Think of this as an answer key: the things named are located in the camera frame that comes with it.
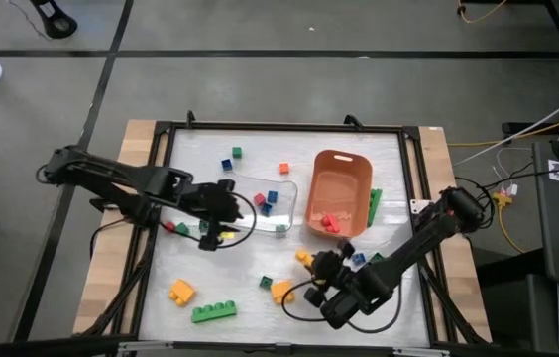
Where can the small blue block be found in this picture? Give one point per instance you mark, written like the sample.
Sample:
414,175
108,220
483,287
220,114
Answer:
272,197
227,164
358,258
266,208

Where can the clear plastic bin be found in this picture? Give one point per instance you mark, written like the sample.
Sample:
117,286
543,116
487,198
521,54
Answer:
284,218

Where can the small orange block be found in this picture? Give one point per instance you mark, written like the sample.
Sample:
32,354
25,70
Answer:
284,168

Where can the small red block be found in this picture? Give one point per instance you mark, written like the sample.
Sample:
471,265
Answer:
259,199
169,226

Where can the large yellow block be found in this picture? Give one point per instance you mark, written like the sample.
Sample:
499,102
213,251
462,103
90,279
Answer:
282,291
182,292
303,258

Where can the black stand foot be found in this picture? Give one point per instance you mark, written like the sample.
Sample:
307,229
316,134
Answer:
59,22

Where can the white table sheet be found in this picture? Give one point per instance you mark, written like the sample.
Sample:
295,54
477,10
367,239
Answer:
259,332

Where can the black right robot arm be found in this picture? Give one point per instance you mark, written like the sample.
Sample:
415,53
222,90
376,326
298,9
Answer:
408,243

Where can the large red block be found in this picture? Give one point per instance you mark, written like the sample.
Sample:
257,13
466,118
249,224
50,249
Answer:
330,223

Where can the black table frame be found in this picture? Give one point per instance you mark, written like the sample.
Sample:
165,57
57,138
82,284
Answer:
284,126

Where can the long green block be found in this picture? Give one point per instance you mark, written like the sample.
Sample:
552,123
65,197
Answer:
373,207
213,312

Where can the silver bracket plate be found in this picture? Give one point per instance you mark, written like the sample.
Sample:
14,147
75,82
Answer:
418,205

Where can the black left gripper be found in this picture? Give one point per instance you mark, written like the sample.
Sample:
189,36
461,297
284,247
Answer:
210,205

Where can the black frame clamp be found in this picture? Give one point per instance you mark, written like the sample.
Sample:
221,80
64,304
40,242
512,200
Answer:
353,120
190,118

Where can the orange plastic bin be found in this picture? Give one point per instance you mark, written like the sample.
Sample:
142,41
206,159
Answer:
339,193

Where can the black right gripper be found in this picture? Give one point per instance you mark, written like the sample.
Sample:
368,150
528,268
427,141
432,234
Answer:
330,272

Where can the white plug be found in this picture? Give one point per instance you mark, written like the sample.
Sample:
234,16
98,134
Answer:
512,189

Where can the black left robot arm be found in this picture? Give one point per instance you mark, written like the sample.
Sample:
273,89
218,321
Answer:
111,173

